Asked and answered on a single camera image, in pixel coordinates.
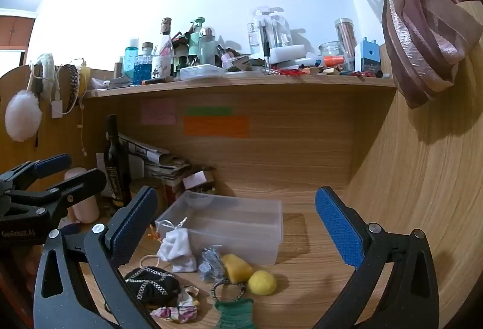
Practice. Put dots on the mint green pump bottle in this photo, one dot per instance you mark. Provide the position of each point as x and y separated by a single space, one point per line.
195 42

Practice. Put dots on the stack of papers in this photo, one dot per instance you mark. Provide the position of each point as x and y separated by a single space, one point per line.
168 170

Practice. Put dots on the wooden shelf board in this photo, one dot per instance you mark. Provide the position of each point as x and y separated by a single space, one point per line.
245 87

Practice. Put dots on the frosted bottle silver cap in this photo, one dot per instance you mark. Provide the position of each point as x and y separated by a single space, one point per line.
207 47

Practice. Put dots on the white pompom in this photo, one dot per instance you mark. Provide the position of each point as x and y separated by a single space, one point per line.
22 117

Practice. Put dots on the white hanging tag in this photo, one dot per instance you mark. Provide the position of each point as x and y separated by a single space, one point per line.
56 109

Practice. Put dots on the pink striped curtain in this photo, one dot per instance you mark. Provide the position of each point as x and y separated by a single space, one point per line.
415 49

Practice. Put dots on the blue pencil sharpener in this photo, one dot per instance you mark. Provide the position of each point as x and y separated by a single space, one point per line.
368 57

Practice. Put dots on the black patterned pouch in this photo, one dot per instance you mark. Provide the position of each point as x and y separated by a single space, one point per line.
151 285

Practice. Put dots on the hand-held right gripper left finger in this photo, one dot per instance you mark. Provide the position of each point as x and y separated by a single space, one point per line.
130 230

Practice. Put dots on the dark wine bottle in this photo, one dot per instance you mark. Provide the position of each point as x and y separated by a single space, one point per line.
113 163

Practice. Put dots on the pale pink cylinder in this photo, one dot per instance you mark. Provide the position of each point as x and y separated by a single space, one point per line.
86 209

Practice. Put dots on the dark green ink bottle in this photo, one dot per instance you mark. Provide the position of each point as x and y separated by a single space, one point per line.
182 66

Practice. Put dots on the small orange object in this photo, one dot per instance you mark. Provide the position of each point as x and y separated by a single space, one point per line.
153 234

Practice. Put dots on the clear blister package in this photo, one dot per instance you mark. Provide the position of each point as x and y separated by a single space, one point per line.
260 30

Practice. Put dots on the blue faceted glass bottle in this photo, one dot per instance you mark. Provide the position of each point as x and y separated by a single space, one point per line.
143 68

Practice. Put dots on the floral scrunchie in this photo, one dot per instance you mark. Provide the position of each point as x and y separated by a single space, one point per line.
177 314

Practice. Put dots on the glass jar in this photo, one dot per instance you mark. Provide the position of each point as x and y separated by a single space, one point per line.
329 53

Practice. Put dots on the yellow sponge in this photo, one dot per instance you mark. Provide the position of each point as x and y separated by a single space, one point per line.
236 268

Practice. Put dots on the orange sticky note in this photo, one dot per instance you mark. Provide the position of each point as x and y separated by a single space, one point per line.
217 127

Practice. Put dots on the pale card tag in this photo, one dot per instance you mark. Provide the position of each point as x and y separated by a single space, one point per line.
196 181

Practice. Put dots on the black studded headband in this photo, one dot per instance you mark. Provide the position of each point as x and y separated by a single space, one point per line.
73 83

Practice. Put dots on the clear cylinder of sticks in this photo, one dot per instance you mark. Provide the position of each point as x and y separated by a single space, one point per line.
345 42

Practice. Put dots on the pink sticky note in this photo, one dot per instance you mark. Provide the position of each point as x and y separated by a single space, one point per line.
158 112

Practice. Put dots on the pink lip gloss tube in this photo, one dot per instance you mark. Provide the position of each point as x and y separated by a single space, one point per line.
226 58

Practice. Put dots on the tall teal liquid bottle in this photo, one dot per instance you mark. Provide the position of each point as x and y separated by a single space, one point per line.
129 62

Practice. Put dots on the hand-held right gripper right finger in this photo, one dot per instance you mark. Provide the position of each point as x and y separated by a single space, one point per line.
339 230

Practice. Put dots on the yellow ball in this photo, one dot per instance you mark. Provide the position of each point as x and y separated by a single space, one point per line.
262 283

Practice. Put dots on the white fluffy headband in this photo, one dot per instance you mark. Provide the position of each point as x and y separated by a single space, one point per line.
47 72

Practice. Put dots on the white box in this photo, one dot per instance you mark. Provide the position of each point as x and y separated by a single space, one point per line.
288 52

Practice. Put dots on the clear glass bottle illustrated label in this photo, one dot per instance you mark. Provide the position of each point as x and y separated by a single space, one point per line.
164 57

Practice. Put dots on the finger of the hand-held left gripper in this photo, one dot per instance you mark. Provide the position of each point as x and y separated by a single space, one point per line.
79 185
51 163

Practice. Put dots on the small clear plastic bag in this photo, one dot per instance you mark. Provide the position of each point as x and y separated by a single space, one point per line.
209 263

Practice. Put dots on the brown wardrobe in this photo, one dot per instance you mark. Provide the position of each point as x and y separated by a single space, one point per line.
15 30

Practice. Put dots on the green sticky note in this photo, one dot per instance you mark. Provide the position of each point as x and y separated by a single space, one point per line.
209 111

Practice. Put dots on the yellow headband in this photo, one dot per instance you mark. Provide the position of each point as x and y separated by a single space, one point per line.
83 81

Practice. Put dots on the rolled newspaper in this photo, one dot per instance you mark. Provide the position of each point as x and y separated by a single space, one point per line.
145 149

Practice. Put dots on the brown pen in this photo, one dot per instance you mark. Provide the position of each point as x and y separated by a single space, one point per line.
156 80

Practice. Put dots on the white marker orange cap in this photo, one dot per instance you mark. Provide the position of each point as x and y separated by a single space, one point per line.
328 60

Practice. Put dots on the clear plastic storage box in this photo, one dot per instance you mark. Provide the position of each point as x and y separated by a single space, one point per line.
241 227

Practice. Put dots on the clear flat plastic case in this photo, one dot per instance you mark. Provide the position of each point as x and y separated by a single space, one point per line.
202 72

